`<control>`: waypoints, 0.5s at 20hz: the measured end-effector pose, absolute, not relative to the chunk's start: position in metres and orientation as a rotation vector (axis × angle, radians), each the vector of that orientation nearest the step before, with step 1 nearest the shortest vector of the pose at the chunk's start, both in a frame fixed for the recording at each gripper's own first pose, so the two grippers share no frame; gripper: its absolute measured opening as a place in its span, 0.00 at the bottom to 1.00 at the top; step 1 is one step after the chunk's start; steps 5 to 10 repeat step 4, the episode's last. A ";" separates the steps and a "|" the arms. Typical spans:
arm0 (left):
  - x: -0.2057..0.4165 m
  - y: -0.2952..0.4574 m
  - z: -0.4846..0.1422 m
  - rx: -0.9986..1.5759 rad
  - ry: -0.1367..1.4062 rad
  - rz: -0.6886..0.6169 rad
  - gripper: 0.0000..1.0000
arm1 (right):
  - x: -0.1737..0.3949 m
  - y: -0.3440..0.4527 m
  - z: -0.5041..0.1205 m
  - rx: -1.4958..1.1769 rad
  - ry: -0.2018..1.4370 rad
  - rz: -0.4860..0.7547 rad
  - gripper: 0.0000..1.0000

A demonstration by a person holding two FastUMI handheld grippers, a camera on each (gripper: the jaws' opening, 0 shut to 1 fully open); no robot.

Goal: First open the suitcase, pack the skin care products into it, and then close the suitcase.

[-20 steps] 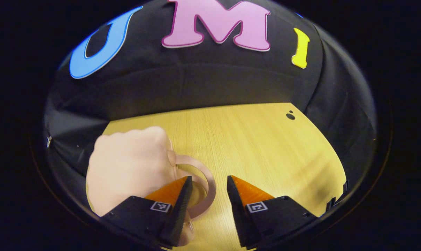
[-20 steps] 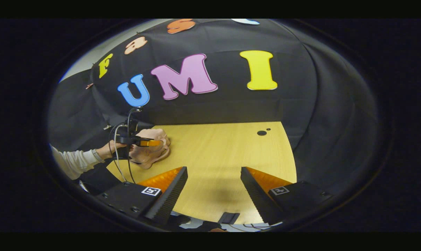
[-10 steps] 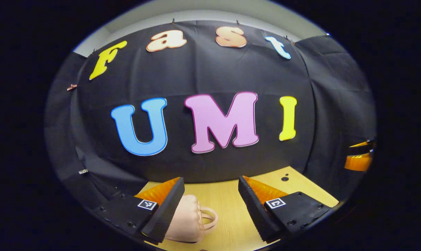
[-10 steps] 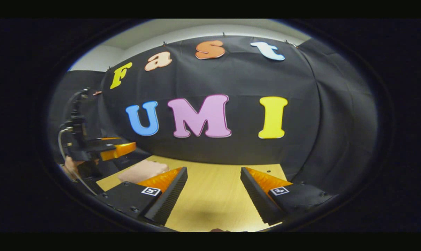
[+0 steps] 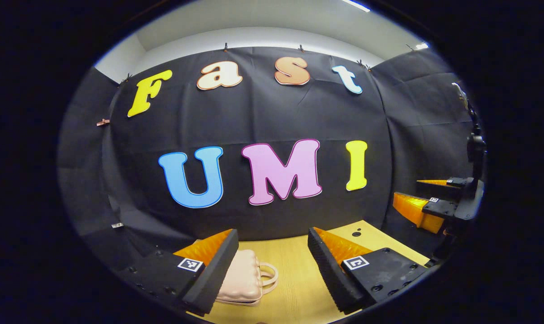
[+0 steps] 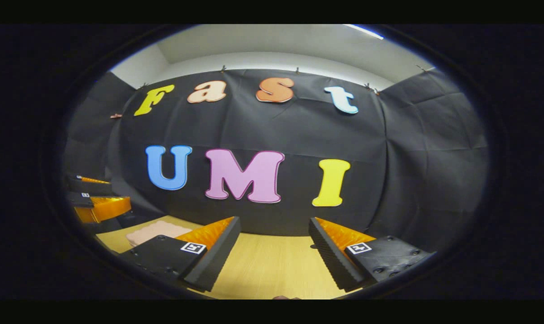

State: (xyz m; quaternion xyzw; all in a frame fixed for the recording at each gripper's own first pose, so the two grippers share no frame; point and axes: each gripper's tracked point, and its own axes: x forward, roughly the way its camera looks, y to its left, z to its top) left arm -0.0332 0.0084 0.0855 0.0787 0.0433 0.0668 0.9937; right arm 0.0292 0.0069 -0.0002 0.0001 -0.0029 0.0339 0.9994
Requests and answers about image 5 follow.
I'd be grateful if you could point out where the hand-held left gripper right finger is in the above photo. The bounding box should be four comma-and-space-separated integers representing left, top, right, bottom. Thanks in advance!
308, 227, 428, 315

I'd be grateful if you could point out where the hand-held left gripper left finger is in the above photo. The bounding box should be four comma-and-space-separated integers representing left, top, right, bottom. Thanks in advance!
117, 229, 240, 315

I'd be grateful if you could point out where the pink suitcase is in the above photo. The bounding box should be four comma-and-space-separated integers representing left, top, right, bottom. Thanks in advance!
215, 249, 279, 308

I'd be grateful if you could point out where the black backdrop cloth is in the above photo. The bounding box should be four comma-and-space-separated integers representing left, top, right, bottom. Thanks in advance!
57, 45, 476, 270

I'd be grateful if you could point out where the long ceiling light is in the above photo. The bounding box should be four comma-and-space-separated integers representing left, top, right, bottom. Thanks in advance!
341, 0, 371, 13

